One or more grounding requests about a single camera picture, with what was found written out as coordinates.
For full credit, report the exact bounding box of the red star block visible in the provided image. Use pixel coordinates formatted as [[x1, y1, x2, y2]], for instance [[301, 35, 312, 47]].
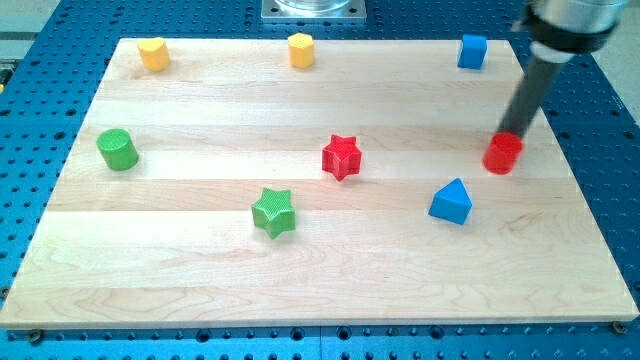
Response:
[[322, 134, 362, 181]]

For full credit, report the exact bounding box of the blue perforated table plate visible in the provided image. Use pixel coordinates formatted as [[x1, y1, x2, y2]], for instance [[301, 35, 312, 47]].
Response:
[[1, 0, 639, 360]]

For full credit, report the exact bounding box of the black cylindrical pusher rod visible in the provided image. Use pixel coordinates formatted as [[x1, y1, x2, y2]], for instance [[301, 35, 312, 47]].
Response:
[[496, 55, 564, 139]]

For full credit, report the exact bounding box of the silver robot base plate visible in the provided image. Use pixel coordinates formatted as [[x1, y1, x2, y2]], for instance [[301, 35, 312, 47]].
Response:
[[260, 0, 367, 23]]

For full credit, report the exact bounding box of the green cylinder block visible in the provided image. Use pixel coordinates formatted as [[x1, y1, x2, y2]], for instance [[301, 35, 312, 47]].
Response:
[[96, 128, 139, 171]]

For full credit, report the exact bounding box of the light wooden board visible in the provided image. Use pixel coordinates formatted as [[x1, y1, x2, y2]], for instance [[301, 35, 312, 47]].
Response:
[[1, 38, 638, 330]]

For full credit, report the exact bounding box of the blue cube block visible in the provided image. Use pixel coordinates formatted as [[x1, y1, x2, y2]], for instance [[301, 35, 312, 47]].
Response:
[[457, 34, 488, 70]]

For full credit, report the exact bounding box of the blue triangle block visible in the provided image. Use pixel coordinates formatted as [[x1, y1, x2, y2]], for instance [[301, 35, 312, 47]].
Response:
[[428, 178, 473, 225]]

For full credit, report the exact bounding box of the red cylinder block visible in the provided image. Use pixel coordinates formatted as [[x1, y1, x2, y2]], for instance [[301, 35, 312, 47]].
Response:
[[482, 132, 524, 175]]

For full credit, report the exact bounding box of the yellow hexagon block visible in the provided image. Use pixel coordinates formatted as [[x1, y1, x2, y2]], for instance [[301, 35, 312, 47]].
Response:
[[287, 33, 315, 69]]

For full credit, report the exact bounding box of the green star block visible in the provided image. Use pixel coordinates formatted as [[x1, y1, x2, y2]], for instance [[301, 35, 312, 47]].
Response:
[[251, 187, 296, 239]]

